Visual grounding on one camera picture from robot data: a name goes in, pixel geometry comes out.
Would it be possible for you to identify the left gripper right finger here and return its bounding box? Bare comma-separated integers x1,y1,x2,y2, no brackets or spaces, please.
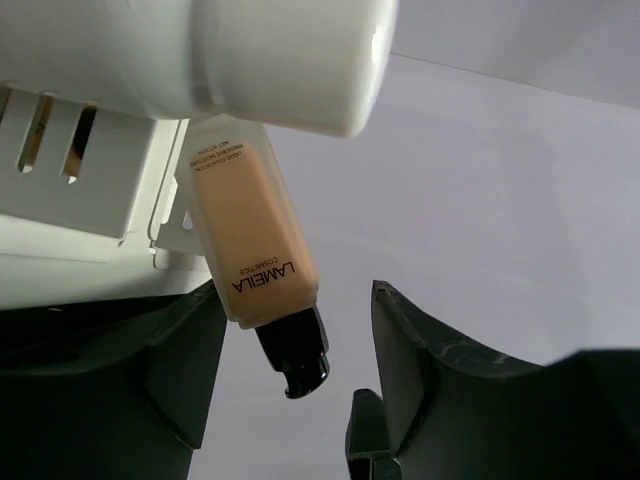
345,280,639,479

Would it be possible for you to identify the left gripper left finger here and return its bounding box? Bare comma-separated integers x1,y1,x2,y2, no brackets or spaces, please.
1,283,226,479

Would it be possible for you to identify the square foundation bottle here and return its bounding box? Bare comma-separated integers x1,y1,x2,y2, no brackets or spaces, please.
175,115,330,399

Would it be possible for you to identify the white blue pink bottle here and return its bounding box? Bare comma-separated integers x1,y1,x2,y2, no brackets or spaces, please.
1,1,398,137

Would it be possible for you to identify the white organizer tray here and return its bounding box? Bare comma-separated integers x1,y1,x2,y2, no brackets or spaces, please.
1,87,209,309

